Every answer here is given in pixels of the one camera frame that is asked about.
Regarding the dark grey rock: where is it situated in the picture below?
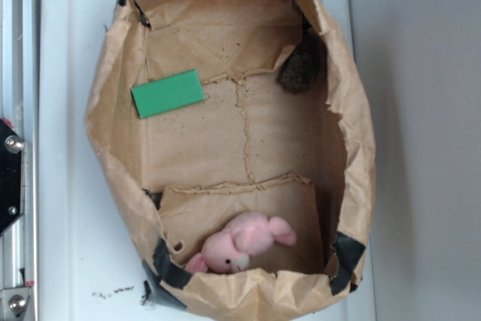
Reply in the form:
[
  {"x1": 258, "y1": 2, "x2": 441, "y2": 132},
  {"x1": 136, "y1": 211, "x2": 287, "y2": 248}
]
[{"x1": 278, "y1": 29, "x2": 319, "y2": 94}]

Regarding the brown paper bag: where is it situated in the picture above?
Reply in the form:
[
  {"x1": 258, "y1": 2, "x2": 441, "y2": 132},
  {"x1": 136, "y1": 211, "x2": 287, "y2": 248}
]
[{"x1": 85, "y1": 0, "x2": 375, "y2": 320}]

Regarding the green rectangular box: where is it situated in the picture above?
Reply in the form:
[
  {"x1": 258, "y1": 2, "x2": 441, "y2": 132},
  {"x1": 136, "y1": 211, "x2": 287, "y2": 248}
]
[{"x1": 132, "y1": 69, "x2": 204, "y2": 119}]

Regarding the pink plush bunny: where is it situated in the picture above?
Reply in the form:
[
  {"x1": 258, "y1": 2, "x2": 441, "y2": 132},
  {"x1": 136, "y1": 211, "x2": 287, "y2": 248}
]
[{"x1": 185, "y1": 211, "x2": 297, "y2": 274}]

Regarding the black mounting bracket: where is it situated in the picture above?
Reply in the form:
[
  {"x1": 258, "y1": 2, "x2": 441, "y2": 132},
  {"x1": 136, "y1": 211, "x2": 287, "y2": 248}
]
[{"x1": 0, "y1": 118, "x2": 25, "y2": 236}]

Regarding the aluminium frame rail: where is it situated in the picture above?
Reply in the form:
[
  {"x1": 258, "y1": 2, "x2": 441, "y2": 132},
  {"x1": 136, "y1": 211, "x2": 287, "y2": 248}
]
[{"x1": 1, "y1": 0, "x2": 40, "y2": 320}]

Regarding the silver corner bracket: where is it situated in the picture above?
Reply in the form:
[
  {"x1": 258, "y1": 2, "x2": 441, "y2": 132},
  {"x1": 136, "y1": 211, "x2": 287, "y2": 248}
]
[{"x1": 0, "y1": 287, "x2": 35, "y2": 321}]

